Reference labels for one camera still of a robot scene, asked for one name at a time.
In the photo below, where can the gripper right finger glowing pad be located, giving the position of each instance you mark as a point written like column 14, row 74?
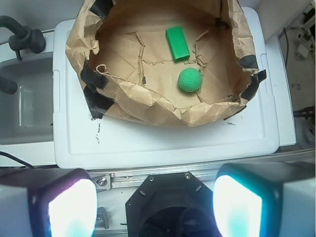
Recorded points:
column 265, row 199

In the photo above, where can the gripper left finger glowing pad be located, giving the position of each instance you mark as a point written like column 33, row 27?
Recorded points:
column 50, row 202

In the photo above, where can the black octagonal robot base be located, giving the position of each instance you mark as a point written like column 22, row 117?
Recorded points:
column 171, row 205

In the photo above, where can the green rectangular block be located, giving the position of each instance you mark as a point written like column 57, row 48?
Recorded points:
column 177, row 44

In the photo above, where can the white plastic bin lid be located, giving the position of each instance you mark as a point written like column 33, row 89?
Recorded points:
column 260, row 129

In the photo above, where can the clear grey plastic tub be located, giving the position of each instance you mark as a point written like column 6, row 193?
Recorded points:
column 26, row 115

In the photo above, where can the green dimpled ball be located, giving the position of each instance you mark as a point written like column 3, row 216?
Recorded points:
column 190, row 80

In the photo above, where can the crumpled brown paper bag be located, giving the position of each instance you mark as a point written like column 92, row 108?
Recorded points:
column 120, row 53

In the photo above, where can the black cylindrical handle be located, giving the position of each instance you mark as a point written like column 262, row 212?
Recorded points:
column 8, row 86

